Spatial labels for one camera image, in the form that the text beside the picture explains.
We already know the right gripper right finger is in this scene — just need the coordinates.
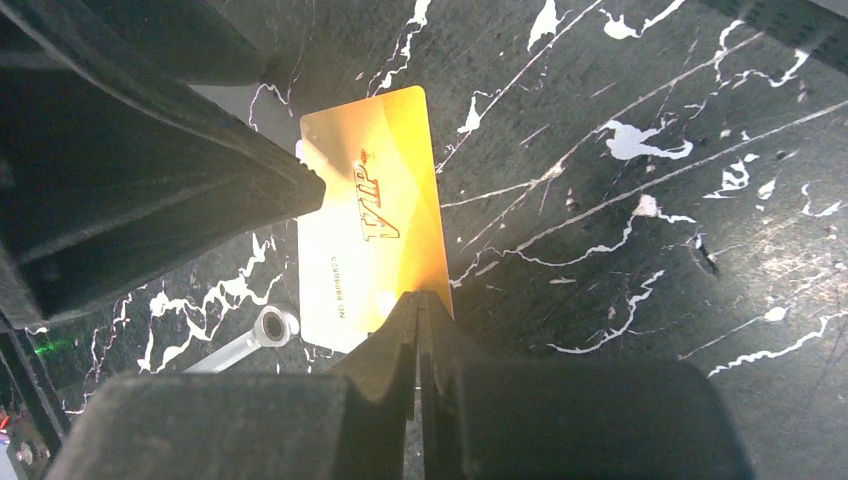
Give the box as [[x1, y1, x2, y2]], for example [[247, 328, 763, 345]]
[[418, 291, 754, 479]]

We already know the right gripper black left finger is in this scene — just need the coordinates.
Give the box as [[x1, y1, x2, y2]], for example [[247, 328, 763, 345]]
[[48, 292, 419, 479]]

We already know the orange credit card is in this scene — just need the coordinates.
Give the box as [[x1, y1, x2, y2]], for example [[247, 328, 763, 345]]
[[297, 86, 452, 353]]

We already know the metal wrench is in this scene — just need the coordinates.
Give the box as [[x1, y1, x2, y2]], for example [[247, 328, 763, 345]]
[[184, 304, 300, 374]]

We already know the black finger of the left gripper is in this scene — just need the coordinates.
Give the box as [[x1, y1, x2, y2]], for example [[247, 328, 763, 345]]
[[1, 1, 325, 330]]

